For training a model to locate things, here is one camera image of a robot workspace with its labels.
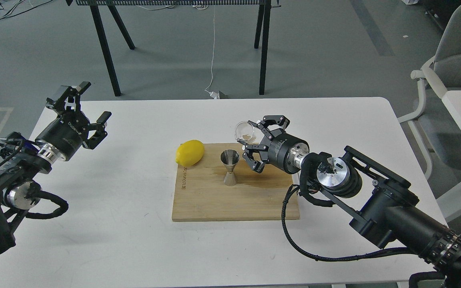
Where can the steel double jigger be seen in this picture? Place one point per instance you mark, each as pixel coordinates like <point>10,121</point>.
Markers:
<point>230,159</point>

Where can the small clear glass beaker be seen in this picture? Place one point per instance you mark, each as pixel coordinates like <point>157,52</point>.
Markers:
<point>245,133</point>

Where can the black metal frame table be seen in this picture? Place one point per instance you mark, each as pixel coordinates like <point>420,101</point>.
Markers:
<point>176,35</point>

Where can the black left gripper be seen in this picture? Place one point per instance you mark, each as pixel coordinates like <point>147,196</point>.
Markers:
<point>72,129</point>

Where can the yellow lemon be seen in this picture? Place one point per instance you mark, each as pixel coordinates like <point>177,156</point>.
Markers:
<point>189,153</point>

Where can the bamboo cutting board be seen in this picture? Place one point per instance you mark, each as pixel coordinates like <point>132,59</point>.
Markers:
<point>201,195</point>

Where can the grey office chair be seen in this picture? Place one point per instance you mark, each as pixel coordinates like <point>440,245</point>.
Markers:
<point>439,75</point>

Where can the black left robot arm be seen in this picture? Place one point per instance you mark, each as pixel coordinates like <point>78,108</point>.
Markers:
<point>21,159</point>

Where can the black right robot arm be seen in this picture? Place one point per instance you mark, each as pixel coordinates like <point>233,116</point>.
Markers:
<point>383,209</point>

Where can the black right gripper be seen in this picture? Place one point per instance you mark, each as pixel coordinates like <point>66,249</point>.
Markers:
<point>277,147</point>

